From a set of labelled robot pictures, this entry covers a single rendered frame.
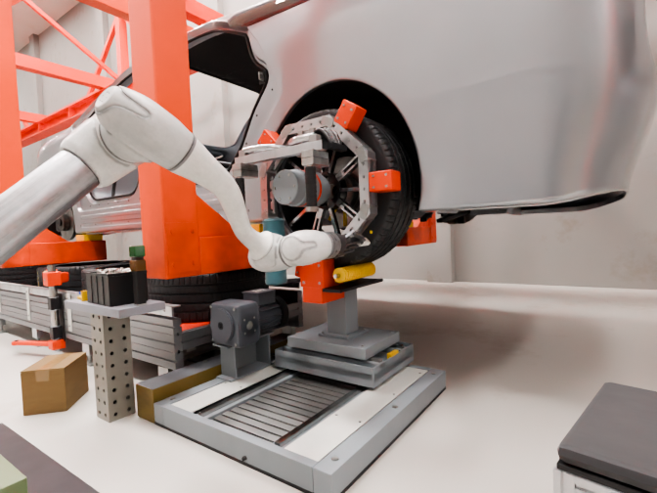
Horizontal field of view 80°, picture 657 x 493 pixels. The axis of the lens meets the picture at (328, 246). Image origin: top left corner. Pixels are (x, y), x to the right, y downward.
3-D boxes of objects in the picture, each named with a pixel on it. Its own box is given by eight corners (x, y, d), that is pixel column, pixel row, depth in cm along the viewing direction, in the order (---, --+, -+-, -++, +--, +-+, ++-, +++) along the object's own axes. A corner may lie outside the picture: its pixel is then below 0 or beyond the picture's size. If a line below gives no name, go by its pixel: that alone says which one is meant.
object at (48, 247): (108, 259, 320) (105, 216, 319) (30, 266, 278) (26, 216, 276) (98, 259, 330) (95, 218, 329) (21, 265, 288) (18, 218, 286)
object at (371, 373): (414, 362, 175) (413, 340, 175) (373, 391, 146) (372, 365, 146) (323, 346, 205) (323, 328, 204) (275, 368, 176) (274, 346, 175)
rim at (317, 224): (424, 175, 161) (340, 117, 183) (400, 169, 142) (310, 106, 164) (363, 270, 181) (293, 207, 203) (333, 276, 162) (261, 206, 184)
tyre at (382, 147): (451, 168, 154) (337, 94, 183) (428, 161, 135) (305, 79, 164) (366, 293, 180) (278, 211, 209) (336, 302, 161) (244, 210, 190)
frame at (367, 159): (379, 256, 146) (374, 109, 144) (371, 258, 141) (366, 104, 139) (273, 256, 178) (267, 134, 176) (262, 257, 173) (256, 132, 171)
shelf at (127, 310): (165, 309, 145) (165, 300, 145) (118, 319, 131) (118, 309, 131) (109, 300, 170) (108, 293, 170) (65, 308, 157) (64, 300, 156)
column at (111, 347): (135, 412, 156) (128, 306, 154) (109, 423, 147) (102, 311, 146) (122, 406, 161) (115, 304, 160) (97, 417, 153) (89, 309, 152)
